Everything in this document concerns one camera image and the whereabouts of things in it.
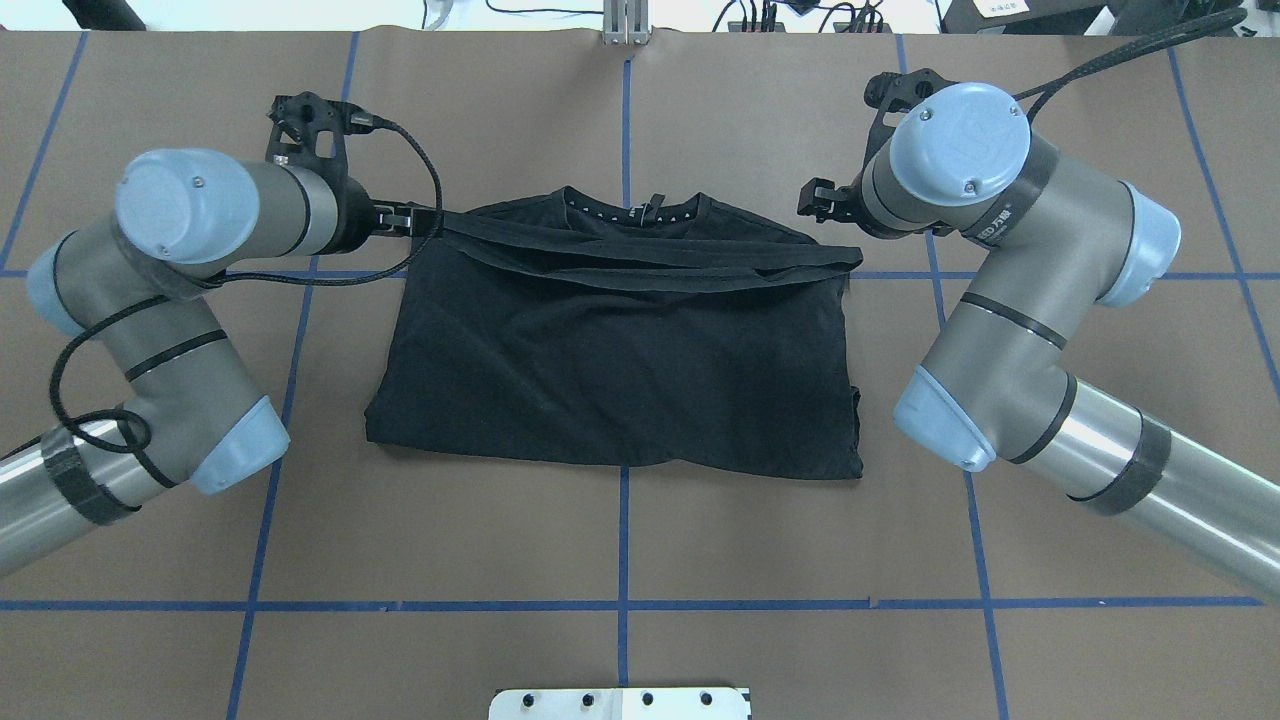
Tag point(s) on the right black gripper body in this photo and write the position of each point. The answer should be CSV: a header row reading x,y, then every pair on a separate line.
x,y
846,203

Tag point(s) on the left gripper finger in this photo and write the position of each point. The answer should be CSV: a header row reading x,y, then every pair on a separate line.
x,y
389,229
404,212

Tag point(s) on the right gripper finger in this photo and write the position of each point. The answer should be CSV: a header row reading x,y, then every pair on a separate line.
x,y
823,192
823,211

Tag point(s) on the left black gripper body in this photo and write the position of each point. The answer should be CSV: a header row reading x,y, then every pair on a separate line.
x,y
353,214

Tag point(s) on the black printed t-shirt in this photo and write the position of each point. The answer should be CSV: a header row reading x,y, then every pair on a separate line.
x,y
562,329

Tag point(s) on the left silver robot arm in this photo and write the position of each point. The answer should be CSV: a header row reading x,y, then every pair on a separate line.
x,y
150,393

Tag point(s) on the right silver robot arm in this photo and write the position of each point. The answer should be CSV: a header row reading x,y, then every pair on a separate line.
x,y
1061,237

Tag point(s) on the black usb hub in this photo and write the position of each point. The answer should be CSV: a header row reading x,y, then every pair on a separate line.
x,y
830,17

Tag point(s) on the aluminium frame post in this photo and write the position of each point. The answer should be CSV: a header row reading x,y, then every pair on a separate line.
x,y
626,22

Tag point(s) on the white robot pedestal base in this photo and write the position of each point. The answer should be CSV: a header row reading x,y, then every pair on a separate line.
x,y
681,702

